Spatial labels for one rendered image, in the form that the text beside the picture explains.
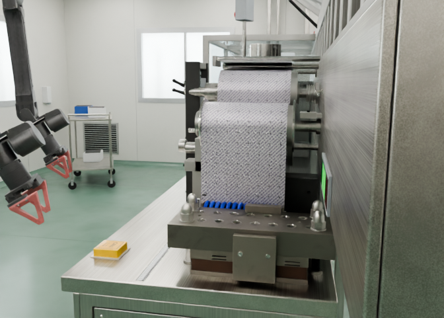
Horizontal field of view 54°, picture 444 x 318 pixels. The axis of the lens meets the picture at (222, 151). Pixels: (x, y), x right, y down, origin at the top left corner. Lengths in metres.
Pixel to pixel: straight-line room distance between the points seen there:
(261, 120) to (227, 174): 0.18
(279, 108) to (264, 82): 0.24
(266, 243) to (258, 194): 0.23
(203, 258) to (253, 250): 0.13
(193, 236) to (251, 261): 0.15
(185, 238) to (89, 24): 6.67
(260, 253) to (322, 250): 0.14
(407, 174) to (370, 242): 0.06
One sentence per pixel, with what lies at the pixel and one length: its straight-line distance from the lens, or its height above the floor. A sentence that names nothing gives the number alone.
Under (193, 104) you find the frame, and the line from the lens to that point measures 1.56.
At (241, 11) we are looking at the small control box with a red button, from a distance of 1.79.
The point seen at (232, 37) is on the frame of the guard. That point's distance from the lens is 2.24.
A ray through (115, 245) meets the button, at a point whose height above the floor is 0.92.
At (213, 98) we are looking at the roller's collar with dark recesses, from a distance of 1.49.
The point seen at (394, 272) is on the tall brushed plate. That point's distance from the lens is 0.38.
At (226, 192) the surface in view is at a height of 1.06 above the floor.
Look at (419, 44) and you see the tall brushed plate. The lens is 0.35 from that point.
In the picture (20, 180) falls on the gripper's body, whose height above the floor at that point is 1.14.
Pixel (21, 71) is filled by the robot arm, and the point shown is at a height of 1.40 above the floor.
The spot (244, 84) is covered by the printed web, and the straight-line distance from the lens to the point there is 1.43.
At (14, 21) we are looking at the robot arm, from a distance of 1.62.
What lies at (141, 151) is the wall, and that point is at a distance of 7.30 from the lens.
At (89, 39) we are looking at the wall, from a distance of 7.58.
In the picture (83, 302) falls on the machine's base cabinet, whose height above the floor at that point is 0.84.
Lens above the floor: 1.37
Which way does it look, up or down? 9 degrees down
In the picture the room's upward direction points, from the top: straight up
